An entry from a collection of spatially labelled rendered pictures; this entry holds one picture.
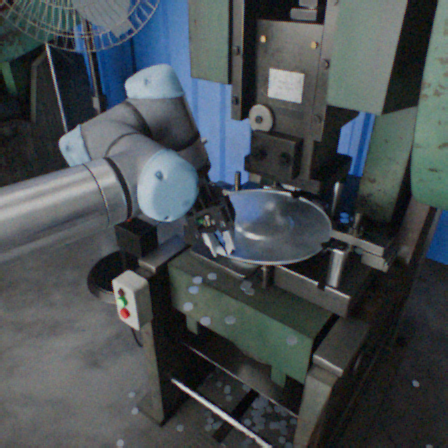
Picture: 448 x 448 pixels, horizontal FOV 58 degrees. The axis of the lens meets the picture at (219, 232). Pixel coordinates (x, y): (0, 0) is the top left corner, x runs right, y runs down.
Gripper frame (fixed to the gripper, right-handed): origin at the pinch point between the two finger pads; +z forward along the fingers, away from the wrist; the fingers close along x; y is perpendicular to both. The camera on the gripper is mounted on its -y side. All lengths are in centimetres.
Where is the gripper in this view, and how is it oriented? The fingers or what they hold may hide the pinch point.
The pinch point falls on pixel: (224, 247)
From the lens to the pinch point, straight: 78.3
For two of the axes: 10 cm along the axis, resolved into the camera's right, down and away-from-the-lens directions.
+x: 9.3, -3.6, -0.5
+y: 1.7, 5.6, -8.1
